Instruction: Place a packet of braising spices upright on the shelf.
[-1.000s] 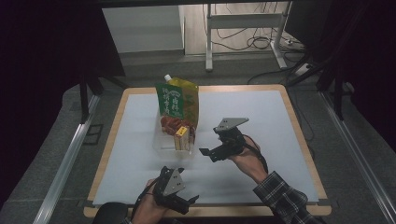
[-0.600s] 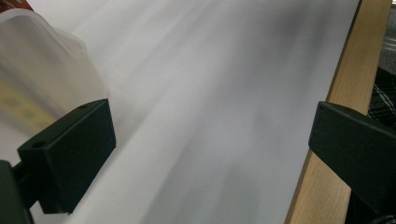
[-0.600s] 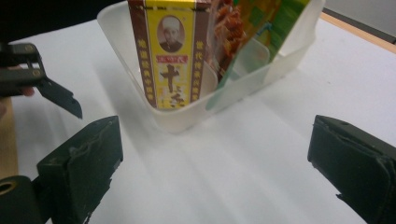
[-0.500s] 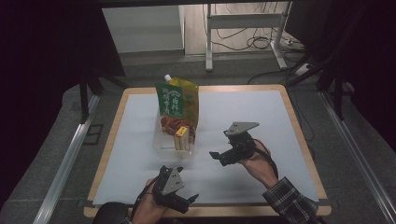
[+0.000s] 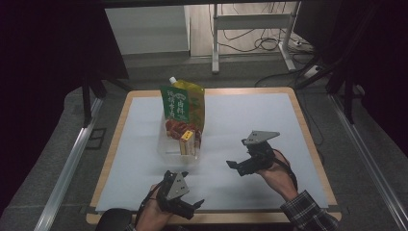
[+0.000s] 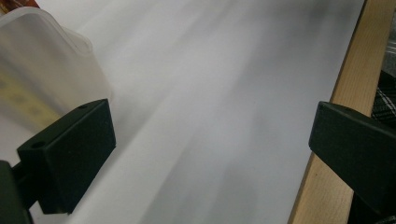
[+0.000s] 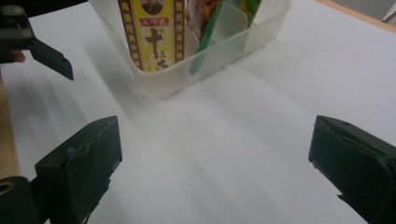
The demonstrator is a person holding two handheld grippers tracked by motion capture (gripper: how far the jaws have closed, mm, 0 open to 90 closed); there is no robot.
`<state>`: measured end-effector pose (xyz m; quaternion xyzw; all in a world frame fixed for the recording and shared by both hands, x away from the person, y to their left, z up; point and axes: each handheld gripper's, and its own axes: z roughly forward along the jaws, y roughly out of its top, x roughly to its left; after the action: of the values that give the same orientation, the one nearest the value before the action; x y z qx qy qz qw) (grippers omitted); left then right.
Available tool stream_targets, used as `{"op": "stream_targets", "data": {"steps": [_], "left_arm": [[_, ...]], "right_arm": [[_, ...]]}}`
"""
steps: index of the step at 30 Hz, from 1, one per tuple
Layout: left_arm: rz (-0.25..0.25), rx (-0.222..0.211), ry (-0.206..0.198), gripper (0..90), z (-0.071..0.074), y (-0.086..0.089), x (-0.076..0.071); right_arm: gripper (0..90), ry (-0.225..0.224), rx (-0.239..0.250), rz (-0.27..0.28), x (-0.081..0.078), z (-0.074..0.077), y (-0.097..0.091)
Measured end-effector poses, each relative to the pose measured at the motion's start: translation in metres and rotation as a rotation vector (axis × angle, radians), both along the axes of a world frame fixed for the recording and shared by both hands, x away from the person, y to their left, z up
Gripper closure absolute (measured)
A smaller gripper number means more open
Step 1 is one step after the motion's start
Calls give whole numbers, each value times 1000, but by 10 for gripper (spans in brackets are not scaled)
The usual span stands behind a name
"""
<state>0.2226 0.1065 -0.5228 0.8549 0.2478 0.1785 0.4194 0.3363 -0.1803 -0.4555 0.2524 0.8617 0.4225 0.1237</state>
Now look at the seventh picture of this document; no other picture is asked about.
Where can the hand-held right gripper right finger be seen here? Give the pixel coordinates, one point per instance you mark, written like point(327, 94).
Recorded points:
point(358, 168)

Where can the yellow spout pouch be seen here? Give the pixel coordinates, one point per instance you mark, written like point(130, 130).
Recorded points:
point(250, 7)

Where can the clear plastic container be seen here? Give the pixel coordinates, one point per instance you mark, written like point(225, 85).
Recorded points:
point(174, 81)

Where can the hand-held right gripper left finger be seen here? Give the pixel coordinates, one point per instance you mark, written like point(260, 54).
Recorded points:
point(81, 168)

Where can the yellow seasoning box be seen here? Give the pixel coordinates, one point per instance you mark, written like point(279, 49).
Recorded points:
point(154, 34)

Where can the green and red seasoning packet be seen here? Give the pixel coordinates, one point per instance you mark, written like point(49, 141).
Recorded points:
point(207, 28)

